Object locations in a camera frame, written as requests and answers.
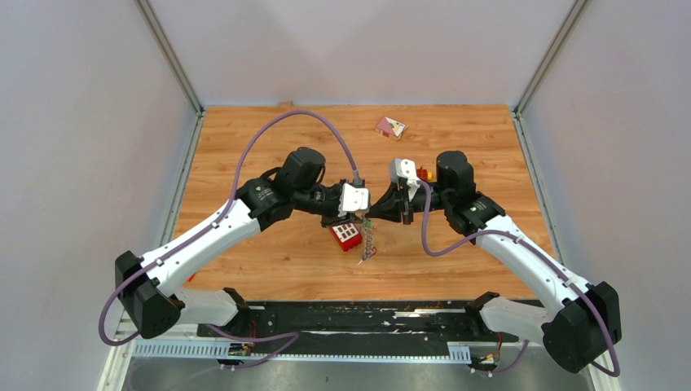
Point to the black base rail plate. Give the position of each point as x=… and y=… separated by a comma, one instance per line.
x=361, y=328

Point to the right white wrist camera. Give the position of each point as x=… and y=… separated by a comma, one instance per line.
x=403, y=173

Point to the large metal keyring with rings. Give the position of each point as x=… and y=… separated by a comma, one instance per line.
x=367, y=231

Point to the toy brick car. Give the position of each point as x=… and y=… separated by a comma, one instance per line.
x=425, y=175

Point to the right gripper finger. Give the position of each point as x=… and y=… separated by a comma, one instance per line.
x=386, y=214
x=389, y=202

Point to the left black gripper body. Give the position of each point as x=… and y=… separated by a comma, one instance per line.
x=326, y=206

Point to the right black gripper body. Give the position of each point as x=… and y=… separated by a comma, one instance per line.
x=416, y=204

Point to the red window toy brick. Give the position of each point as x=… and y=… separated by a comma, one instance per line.
x=347, y=236

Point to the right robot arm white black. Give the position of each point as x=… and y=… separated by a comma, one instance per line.
x=577, y=322

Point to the playing card box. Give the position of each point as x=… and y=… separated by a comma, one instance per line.
x=390, y=128

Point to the right aluminium frame post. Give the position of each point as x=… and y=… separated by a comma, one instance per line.
x=560, y=38

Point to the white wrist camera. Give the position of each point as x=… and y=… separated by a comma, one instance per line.
x=354, y=199
x=403, y=173

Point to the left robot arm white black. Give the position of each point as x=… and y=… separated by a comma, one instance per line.
x=149, y=286

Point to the aluminium frame post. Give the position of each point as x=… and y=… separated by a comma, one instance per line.
x=165, y=46
x=560, y=38

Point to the left aluminium frame post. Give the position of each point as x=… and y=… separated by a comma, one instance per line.
x=165, y=46

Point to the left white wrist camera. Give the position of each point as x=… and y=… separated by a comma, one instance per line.
x=354, y=199

